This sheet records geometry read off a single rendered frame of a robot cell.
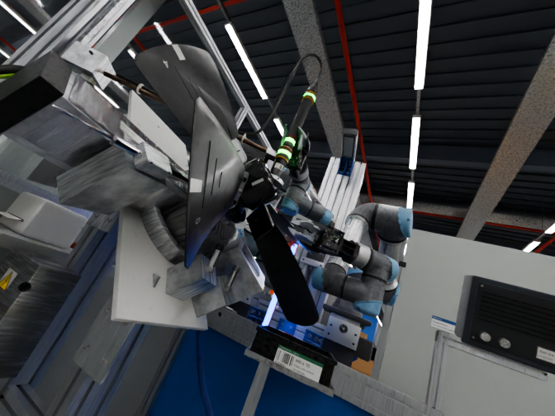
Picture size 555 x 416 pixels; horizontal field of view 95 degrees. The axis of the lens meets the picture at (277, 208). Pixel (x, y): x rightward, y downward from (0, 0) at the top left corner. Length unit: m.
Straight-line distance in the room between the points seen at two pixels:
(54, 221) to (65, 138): 0.48
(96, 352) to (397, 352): 2.07
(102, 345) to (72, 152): 0.36
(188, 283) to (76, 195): 0.25
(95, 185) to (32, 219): 0.49
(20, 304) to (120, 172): 0.39
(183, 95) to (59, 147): 0.25
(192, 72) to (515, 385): 2.48
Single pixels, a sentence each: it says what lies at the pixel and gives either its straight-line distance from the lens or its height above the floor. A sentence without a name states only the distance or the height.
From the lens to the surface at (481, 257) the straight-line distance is 2.61.
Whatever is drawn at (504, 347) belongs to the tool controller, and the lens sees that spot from 0.94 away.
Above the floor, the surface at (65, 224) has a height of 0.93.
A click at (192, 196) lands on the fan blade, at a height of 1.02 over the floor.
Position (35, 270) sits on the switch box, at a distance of 0.73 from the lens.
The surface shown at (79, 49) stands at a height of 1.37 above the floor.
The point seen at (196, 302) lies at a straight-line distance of 0.67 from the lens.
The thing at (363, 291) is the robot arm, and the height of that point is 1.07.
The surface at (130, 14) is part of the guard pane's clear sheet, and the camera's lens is 1.38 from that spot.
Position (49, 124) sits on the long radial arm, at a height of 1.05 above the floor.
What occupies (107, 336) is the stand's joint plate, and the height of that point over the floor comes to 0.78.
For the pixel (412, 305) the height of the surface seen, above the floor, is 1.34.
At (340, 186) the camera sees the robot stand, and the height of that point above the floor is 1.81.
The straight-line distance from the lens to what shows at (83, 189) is 0.49.
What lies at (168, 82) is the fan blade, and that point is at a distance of 0.63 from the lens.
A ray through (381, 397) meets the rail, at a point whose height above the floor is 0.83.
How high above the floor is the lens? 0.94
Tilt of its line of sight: 20 degrees up
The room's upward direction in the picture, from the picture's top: 23 degrees clockwise
